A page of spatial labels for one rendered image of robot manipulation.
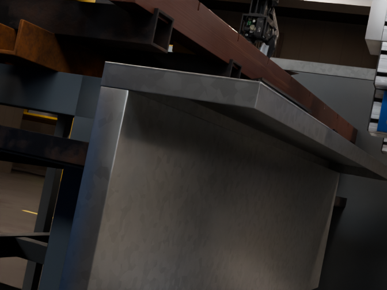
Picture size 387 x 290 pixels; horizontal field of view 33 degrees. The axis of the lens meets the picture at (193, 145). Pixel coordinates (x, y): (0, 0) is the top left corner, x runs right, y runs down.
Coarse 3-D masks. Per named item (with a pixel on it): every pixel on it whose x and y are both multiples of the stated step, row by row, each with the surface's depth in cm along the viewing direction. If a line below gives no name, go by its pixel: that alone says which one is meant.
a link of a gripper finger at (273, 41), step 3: (273, 36) 170; (276, 36) 170; (273, 39) 170; (267, 42) 170; (270, 42) 170; (273, 42) 170; (270, 45) 170; (273, 45) 170; (270, 48) 170; (273, 48) 170; (270, 51) 170; (273, 51) 170; (267, 54) 170; (270, 54) 170; (270, 57) 171
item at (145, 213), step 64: (128, 128) 78; (192, 128) 94; (128, 192) 80; (192, 192) 98; (256, 192) 126; (320, 192) 175; (128, 256) 83; (192, 256) 102; (256, 256) 133; (320, 256) 189
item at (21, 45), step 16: (0, 32) 93; (16, 32) 96; (32, 32) 89; (48, 32) 92; (0, 48) 94; (16, 48) 86; (32, 48) 89; (48, 48) 92; (64, 48) 96; (80, 48) 99; (16, 64) 97; (32, 64) 93; (48, 64) 93; (64, 64) 96; (80, 64) 100; (96, 64) 104
